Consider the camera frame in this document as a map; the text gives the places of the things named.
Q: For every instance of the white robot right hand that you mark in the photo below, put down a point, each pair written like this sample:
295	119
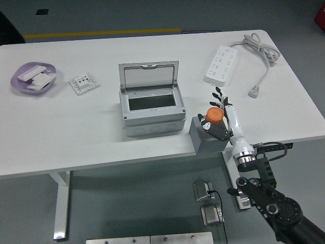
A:
234	124

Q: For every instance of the orange cylinder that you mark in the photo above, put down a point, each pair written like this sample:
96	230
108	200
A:
214	115

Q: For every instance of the grey electrical box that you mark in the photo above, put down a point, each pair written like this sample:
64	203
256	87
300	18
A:
152	115

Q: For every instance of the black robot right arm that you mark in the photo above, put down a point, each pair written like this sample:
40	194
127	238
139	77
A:
279	211

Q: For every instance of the grey cube with round recess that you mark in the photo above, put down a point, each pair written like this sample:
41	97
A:
200	142

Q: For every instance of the white table leg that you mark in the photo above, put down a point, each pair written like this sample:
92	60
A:
232	170
62	203

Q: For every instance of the black table control panel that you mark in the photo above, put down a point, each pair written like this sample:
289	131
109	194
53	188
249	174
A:
289	145

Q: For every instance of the white power strip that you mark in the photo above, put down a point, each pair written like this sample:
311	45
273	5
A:
222	64

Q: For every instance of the silver metal plate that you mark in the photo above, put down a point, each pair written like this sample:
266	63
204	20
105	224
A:
116	240
181	239

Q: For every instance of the red object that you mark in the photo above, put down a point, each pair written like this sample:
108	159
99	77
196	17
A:
320	15

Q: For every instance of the small white plastic piece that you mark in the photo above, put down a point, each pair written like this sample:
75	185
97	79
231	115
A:
35	86
45	77

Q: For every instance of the long white plastic block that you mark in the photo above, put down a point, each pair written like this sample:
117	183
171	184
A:
30	73

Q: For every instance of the purple plate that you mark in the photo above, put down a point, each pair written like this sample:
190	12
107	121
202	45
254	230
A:
19	87

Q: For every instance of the black floor hatch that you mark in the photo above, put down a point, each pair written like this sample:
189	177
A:
41	11

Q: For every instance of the white wall socket panel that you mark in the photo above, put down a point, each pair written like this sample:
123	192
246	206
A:
83	84

